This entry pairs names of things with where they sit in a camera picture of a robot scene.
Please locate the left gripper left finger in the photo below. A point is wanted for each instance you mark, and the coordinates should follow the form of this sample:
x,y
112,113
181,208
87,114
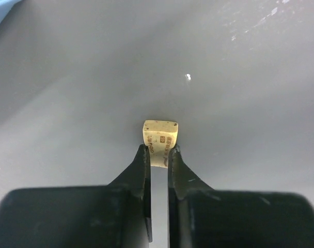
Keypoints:
x,y
114,215

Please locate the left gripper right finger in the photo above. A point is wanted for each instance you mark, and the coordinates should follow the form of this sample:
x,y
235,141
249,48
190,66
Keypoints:
x,y
200,216

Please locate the small orange sticky pad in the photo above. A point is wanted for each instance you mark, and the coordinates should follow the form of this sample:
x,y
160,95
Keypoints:
x,y
160,137

